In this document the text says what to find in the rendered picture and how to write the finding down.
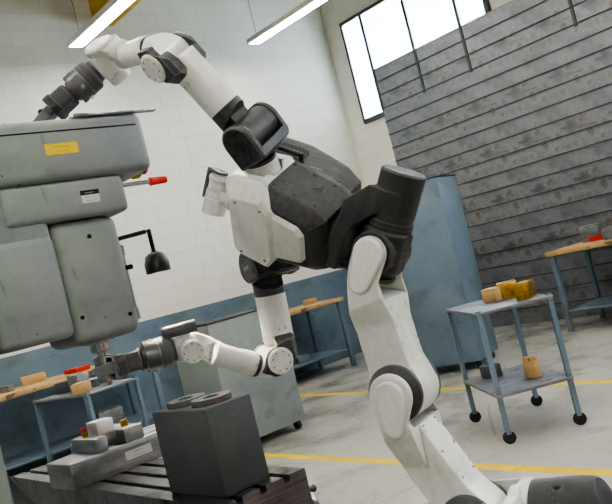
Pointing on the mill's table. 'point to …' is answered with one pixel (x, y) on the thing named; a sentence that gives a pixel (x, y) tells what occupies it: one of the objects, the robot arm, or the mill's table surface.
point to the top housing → (57, 151)
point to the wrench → (112, 113)
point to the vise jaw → (127, 433)
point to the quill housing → (93, 281)
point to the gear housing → (62, 201)
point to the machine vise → (101, 459)
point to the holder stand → (210, 444)
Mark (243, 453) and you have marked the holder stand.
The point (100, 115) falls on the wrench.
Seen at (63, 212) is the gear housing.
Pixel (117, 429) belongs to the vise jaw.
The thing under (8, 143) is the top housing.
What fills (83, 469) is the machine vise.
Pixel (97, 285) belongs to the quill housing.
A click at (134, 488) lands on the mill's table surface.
